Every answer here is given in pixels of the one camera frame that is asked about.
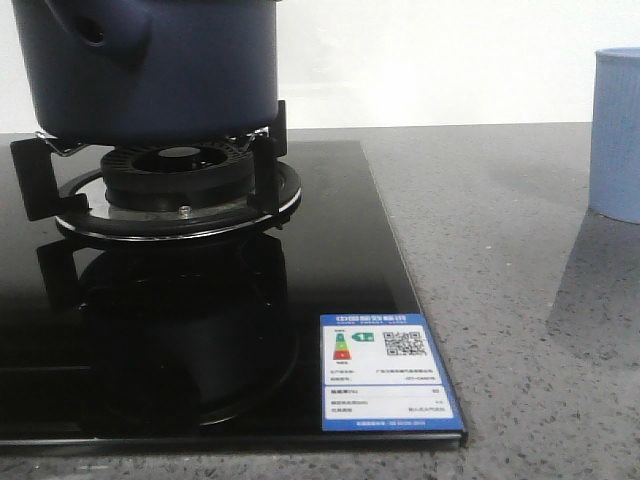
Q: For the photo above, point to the dark blue cooking pot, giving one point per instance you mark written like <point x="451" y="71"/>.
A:
<point x="145" y="72"/>

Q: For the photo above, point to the light blue ribbed cup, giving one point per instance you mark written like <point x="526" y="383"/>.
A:
<point x="614" y="159"/>

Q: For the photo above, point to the blue energy efficiency label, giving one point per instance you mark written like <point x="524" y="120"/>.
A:
<point x="381" y="372"/>

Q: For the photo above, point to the right black pan support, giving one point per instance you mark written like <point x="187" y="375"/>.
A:
<point x="80" y="207"/>

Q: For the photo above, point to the black glass gas stove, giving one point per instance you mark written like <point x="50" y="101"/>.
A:
<point x="199" y="344"/>

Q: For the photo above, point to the right black gas burner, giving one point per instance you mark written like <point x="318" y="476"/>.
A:
<point x="165" y="178"/>

